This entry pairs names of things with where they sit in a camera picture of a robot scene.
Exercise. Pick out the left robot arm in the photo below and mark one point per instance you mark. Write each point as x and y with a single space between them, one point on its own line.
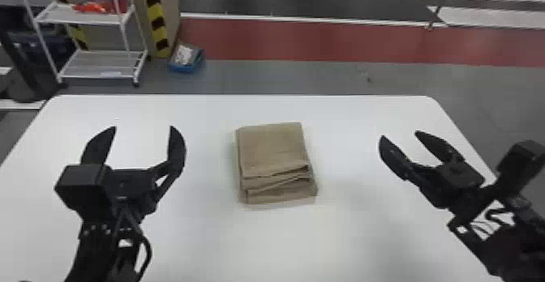
91 251

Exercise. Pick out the blue basket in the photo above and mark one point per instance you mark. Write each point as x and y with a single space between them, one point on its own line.
186 58

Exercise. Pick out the yellow black striped post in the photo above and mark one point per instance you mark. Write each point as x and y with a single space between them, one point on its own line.
76 34
155 20

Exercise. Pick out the beige towel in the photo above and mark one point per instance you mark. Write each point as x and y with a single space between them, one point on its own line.
274 160

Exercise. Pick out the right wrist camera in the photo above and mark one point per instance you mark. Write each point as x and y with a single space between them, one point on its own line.
521 164

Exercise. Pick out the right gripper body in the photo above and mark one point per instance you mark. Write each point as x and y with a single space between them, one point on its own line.
460 185

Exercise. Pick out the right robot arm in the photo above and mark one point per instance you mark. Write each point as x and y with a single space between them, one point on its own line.
521 251

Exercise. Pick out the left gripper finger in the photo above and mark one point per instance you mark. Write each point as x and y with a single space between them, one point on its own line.
100 147
176 151

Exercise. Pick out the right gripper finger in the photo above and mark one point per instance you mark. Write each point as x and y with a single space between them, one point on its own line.
398 158
440 147

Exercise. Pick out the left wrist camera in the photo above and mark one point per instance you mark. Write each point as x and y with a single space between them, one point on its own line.
83 190

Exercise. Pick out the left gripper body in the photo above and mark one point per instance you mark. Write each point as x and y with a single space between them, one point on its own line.
130 190

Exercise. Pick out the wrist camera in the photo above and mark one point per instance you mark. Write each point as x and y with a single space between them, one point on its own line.
83 190
521 164

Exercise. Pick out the red snack packet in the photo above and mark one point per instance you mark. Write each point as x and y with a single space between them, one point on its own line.
90 7

